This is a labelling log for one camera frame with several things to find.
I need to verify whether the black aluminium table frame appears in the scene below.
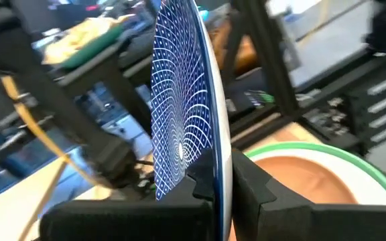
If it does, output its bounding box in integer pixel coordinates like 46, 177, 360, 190
229, 0, 386, 150

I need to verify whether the black drawer cabinet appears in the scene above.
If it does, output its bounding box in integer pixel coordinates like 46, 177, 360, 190
346, 56, 386, 150

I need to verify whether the blue patterned plate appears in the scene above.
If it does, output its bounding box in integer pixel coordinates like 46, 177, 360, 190
149, 0, 233, 241

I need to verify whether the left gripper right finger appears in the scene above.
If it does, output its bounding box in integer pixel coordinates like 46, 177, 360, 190
232, 149, 386, 241

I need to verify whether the yellow cable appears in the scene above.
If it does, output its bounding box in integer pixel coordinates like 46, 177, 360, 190
1, 75, 113, 188

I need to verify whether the brown wooden plate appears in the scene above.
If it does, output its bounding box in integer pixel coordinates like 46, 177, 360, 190
255, 155, 360, 205

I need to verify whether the green plate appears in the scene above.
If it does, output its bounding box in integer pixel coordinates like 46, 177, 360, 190
245, 140, 386, 206

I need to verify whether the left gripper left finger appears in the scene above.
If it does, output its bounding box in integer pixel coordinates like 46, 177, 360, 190
40, 149, 219, 241

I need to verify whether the green edged board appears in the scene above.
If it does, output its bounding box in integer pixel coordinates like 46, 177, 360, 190
42, 16, 124, 70

